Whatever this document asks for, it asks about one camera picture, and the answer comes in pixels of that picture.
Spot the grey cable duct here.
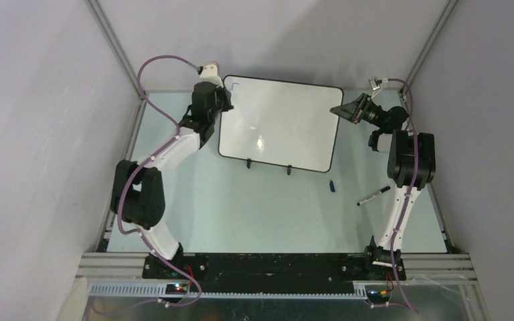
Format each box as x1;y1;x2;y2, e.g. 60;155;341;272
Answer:
89;282;367;300

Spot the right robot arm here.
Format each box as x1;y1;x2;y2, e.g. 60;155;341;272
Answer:
330;94;436;280

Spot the black marker pen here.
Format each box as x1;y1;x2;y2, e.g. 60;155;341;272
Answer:
356;185;391;207

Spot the white whiteboard black frame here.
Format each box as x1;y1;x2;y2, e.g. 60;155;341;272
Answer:
218;75;344;173

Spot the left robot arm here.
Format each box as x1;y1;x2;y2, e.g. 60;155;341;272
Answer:
110;82;233;279

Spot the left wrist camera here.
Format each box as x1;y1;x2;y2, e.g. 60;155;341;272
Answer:
199;61;224;88

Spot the wire whiteboard stand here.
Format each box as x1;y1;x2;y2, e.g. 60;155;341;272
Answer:
245;158;294;176

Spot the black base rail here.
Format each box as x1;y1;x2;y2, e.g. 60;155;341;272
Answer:
143;252;406;296

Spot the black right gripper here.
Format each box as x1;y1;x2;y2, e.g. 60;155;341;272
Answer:
330;92;385;129

